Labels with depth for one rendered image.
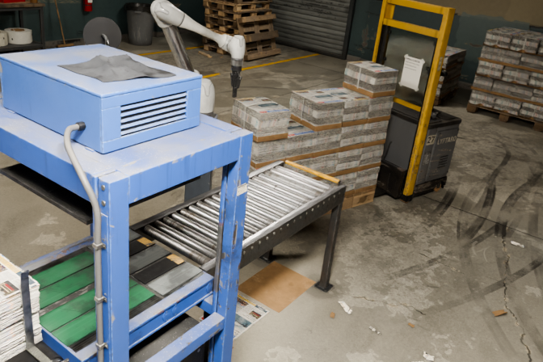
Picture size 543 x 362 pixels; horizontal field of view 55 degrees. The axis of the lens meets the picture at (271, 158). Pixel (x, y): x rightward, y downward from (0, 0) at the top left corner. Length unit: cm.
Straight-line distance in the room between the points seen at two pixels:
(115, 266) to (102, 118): 46
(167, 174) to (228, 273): 68
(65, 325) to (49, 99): 87
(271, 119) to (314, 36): 800
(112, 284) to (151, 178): 36
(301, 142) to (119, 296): 269
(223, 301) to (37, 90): 114
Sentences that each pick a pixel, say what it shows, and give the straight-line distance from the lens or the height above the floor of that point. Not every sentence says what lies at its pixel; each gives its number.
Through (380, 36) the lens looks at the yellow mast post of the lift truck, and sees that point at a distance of 528.
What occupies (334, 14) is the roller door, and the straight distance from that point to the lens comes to 1156.
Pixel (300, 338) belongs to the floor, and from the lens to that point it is 342.
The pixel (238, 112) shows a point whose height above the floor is 98.
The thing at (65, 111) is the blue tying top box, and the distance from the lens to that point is 189.
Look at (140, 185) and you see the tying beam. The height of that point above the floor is 150.
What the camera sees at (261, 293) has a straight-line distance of 372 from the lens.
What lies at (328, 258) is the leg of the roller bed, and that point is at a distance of 372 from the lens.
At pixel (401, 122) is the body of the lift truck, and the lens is 533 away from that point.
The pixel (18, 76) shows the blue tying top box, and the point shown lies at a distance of 210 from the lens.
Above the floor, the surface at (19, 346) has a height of 83.
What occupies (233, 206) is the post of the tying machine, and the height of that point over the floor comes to 125.
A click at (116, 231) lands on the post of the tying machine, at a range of 168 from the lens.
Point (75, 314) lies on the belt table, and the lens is 230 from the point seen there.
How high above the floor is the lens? 225
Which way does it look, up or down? 23 degrees down
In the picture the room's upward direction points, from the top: 6 degrees clockwise
